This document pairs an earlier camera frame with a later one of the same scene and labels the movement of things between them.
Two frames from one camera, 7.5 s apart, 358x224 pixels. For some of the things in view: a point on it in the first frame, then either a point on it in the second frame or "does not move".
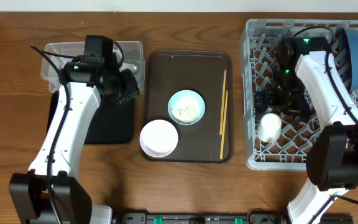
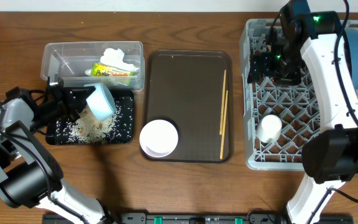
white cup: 269,127 does not move
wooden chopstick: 223,102 does not move
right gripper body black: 288,96 -> 282,67
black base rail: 220,218 does not move
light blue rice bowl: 186,107 -> 100,102
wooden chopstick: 224,126 does not move
